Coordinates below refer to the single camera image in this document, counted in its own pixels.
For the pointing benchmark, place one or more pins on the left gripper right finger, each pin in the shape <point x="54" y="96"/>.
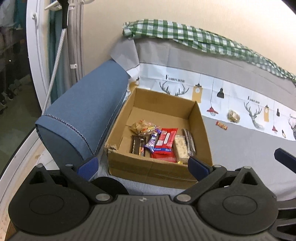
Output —
<point x="198" y="169"/>

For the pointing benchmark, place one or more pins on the grey curtain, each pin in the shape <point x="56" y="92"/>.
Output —
<point x="70" y="69"/>

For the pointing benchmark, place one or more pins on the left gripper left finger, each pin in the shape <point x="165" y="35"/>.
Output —
<point x="88" y="168"/>

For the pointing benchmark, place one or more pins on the clear wrapped nut cake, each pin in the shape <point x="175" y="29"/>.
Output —
<point x="233" y="116"/>

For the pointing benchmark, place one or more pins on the purple candy bar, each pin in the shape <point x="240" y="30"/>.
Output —
<point x="152" y="140"/>

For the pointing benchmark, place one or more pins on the small orange snack bar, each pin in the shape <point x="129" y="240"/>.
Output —
<point x="221" y="125"/>

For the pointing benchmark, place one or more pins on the grey printed sofa cover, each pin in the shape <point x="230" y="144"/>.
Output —
<point x="178" y="87"/>

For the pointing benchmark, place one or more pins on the green checkered cloth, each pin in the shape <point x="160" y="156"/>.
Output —
<point x="202" y="40"/>

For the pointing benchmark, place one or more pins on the clear bag of cookies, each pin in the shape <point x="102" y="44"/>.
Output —
<point x="143" y="127"/>

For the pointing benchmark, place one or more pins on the blue sofa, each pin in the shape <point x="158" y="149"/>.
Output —
<point x="75" y="126"/>

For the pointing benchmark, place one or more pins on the dark brown chocolate bar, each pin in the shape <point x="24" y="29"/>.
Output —
<point x="138" y="146"/>

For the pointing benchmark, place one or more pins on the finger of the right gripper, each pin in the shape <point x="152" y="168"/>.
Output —
<point x="286" y="159"/>

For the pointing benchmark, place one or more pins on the beige nougat bar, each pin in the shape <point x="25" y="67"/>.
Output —
<point x="180" y="149"/>

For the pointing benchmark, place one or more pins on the red blue snack packet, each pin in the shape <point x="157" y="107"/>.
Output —
<point x="165" y="140"/>

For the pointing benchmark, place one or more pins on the white door frame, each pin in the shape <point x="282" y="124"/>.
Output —
<point x="24" y="73"/>

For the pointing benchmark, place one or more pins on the braided pole with black handle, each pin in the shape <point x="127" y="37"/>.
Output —
<point x="65" y="8"/>

